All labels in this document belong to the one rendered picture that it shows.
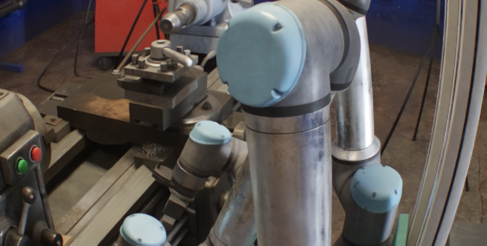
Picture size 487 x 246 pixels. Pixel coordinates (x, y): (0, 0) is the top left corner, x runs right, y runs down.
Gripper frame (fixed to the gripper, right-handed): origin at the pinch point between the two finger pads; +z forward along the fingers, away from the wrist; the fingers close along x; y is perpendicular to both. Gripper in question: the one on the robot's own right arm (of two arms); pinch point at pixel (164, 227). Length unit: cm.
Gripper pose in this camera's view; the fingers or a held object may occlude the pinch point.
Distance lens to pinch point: 168.2
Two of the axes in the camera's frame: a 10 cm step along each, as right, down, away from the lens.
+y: 8.9, 4.5, 0.6
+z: -4.4, 8.4, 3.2
